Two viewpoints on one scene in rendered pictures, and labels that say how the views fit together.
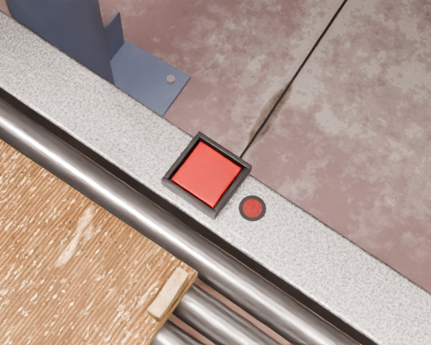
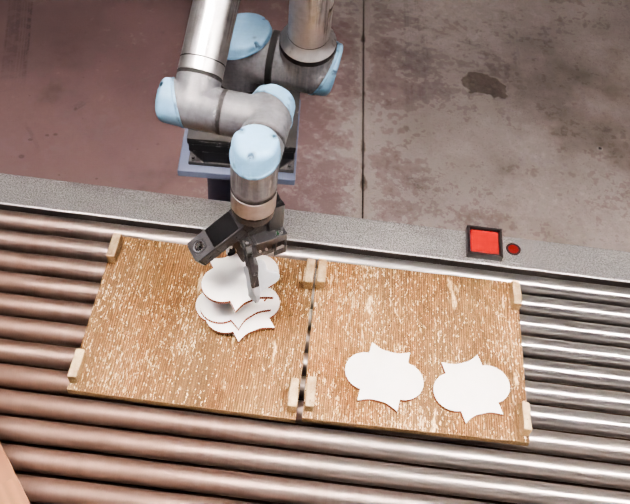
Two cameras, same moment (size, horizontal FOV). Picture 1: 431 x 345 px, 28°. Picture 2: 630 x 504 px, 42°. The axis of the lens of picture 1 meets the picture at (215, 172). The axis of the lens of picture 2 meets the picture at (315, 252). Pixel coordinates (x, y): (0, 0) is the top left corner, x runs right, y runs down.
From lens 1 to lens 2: 1.07 m
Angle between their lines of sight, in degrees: 22
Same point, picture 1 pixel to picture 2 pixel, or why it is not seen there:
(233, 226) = (511, 260)
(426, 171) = not seen: hidden behind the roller
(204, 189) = (489, 248)
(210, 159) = (481, 234)
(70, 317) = (478, 327)
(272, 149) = not seen: hidden behind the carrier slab
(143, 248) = (485, 284)
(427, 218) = not seen: hidden behind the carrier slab
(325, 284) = (568, 266)
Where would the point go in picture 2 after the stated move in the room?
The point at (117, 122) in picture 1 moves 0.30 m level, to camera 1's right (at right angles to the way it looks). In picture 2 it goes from (423, 239) to (535, 196)
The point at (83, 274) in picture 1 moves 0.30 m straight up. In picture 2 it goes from (468, 307) to (510, 211)
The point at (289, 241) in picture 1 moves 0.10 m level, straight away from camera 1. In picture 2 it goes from (540, 255) to (524, 219)
